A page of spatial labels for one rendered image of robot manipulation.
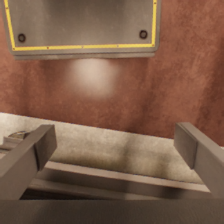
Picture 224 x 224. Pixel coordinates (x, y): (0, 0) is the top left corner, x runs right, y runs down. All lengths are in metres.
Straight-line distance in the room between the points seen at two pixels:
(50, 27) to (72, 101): 0.52
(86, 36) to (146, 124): 0.73
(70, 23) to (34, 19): 0.16
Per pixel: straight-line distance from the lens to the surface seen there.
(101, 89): 1.11
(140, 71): 1.11
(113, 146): 1.26
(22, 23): 0.89
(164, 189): 1.03
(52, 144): 0.17
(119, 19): 0.80
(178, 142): 0.17
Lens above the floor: 1.10
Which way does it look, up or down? 73 degrees down
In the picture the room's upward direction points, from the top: 178 degrees counter-clockwise
